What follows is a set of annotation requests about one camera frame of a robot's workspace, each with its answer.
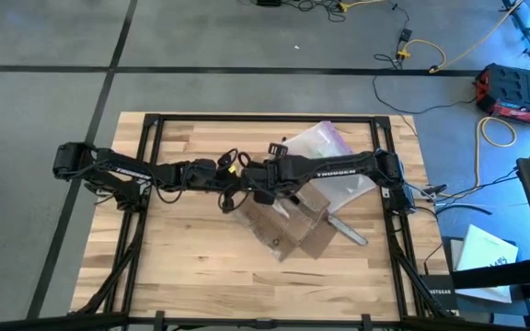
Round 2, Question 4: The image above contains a short yellow plug cable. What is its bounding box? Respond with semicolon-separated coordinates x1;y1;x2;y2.
337;0;386;14

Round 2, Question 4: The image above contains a long yellow floor cable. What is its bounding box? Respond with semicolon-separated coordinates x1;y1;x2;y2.
397;0;524;74

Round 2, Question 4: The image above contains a grey box cutter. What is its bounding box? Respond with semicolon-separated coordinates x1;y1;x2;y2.
326;212;370;247

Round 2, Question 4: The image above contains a brown Sephora cardboard box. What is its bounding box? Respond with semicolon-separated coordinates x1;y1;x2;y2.
233;179;340;264

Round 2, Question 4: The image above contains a black blue cable bundle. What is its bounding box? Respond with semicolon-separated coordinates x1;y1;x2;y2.
423;165;520;217

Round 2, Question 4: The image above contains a black floor cable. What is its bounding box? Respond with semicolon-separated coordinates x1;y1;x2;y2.
372;53;478;116

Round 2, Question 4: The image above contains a purple-edged mesh zip pouch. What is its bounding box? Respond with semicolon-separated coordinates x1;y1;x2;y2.
282;120;377;214

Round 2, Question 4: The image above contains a coiled yellow cable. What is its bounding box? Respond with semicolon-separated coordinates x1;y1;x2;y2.
475;115;519;188

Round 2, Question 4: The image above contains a white box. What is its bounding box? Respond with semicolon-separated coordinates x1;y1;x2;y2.
454;223;521;305

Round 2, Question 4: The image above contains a black Netgear device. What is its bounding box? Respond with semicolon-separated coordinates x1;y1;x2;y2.
420;273;459;312

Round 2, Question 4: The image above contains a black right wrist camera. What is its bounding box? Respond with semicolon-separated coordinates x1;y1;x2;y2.
267;142;291;160

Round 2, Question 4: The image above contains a red black tool case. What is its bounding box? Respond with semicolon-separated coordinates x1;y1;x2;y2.
472;62;530;126

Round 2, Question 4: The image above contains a black table frame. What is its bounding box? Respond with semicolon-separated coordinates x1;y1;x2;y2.
67;111;453;323

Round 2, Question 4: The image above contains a black frame crossbar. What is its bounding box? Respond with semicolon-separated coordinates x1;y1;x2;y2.
0;311;530;331

